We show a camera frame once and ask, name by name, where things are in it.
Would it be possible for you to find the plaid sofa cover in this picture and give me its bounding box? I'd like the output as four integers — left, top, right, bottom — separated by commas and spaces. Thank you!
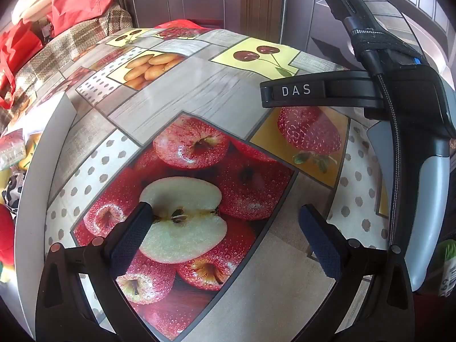
0, 7, 133, 129

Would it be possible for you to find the yellow tissue packet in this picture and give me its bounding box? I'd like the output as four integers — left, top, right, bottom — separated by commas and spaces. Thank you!
19, 133, 44, 170

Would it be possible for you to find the red plush apple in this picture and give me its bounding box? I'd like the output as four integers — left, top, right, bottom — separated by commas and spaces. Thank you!
0, 203, 15, 265

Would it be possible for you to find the fruit print tablecloth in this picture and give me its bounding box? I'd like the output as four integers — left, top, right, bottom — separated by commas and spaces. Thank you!
7, 19, 392, 342

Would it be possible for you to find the green white plastic bag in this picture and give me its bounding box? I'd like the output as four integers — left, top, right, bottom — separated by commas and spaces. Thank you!
436, 239, 456, 298

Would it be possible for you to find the red paper bag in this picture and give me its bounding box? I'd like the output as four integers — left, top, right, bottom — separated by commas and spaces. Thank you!
47, 0, 115, 38

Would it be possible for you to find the red printed flat bag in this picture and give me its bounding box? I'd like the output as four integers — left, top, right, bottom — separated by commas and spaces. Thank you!
153, 19, 204, 31

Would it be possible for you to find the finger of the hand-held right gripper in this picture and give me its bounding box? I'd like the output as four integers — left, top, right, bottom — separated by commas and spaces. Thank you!
259, 70, 386, 109

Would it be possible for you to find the pink tissue packet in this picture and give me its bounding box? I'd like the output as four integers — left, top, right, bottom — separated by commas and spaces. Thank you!
0, 130, 28, 170

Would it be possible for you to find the zebra print cloth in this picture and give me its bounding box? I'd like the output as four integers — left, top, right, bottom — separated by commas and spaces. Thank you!
2, 170, 26, 218

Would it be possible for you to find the red fabric tote bag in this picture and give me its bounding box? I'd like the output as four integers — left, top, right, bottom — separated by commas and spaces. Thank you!
0, 19, 44, 110

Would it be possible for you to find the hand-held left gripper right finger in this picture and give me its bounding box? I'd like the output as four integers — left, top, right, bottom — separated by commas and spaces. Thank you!
298, 204, 416, 342

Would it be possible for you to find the white cardboard box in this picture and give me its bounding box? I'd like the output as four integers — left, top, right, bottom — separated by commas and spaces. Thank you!
11, 92, 78, 314

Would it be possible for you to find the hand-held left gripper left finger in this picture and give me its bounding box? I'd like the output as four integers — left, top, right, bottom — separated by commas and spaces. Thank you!
35, 201, 154, 342

